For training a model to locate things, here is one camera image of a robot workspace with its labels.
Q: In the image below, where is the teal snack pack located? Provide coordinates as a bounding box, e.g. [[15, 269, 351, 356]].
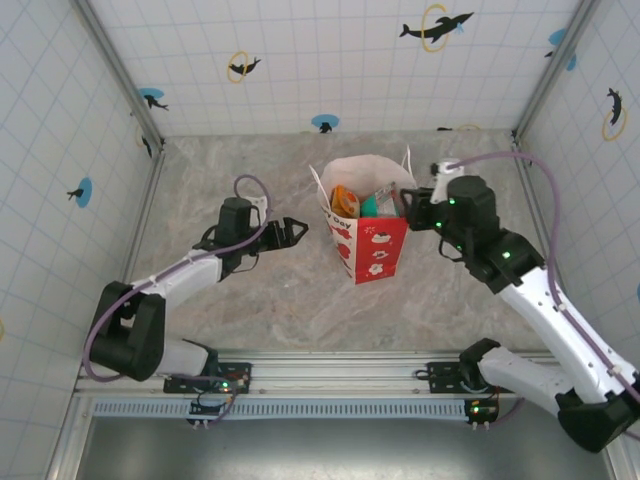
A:
[[359, 182, 404, 219]]

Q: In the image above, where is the red white paper bag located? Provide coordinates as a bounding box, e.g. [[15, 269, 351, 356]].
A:
[[308, 145, 417, 286]]

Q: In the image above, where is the small orange brown snack bar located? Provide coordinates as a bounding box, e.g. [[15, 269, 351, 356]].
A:
[[329, 184, 360, 219]]

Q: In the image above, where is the blue circle dolphin sticker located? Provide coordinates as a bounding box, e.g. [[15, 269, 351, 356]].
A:
[[138, 87, 170, 112], [543, 28, 579, 72], [310, 113, 340, 135], [66, 177, 94, 209]]

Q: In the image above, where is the left black connector board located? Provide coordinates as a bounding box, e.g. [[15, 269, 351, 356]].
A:
[[188, 398, 236, 431]]

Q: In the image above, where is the black connector board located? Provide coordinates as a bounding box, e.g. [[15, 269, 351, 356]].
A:
[[188, 398, 236, 431], [463, 397, 501, 431]]

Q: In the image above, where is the right black connector board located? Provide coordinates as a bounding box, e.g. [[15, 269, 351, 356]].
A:
[[463, 397, 501, 431]]

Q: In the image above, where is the grey metal panel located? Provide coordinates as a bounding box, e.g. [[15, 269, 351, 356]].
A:
[[84, 417, 616, 480]]

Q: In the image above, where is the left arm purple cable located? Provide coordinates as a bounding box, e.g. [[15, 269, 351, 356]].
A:
[[82, 173, 274, 426]]

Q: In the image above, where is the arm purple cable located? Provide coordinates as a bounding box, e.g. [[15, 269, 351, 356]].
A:
[[82, 173, 274, 426], [449, 151, 640, 429]]

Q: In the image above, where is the aluminium side rail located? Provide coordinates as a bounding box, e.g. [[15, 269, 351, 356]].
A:
[[102, 149, 167, 356], [510, 137, 576, 329]]

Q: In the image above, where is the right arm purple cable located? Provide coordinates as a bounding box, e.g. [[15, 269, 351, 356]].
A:
[[449, 151, 640, 429]]

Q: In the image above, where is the small dolphin ring sticker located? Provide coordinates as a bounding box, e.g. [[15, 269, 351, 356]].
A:
[[601, 87, 629, 142], [227, 49, 263, 84], [133, 123, 154, 159]]

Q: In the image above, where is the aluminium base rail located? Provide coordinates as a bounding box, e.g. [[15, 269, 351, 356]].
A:
[[74, 349, 621, 400]]

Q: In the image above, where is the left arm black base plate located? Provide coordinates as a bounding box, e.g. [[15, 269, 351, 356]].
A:
[[163, 360, 254, 395]]

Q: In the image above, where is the aluminium corner post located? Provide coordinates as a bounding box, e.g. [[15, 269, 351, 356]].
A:
[[510, 0, 602, 141], [69, 0, 167, 151]]

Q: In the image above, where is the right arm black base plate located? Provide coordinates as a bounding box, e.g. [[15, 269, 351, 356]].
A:
[[425, 360, 501, 395]]

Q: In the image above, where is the white slotted cable duct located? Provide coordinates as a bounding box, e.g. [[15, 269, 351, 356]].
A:
[[92, 398, 474, 420]]

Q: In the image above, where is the large dolphin ring sticker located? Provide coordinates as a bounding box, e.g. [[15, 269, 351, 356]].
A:
[[398, 3, 475, 54]]

